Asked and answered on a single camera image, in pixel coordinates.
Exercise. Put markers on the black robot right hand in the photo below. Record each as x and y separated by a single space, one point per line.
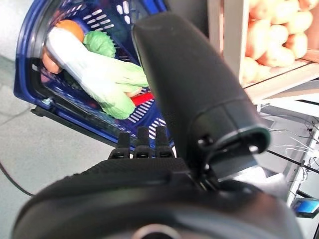
189 74

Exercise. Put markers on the green white napa cabbage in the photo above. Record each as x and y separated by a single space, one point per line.
99 43
94 74

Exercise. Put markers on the blue plastic shopping basket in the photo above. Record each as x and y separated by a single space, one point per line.
30 37

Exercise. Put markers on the long red chili pepper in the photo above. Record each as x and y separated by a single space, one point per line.
142 99

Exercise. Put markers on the tan potato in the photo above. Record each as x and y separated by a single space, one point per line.
297 44
256 37
276 57
281 10
249 69
299 22
279 35

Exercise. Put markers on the light wooden slatted crate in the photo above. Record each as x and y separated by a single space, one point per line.
274 79

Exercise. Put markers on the white desk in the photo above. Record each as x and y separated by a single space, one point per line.
281 112

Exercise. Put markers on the orange round fruit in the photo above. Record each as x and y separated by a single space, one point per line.
72 28

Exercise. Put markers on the peach coloured round vegetable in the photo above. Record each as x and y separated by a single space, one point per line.
49 63

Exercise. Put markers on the grey open laptop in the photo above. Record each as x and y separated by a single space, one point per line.
302 206

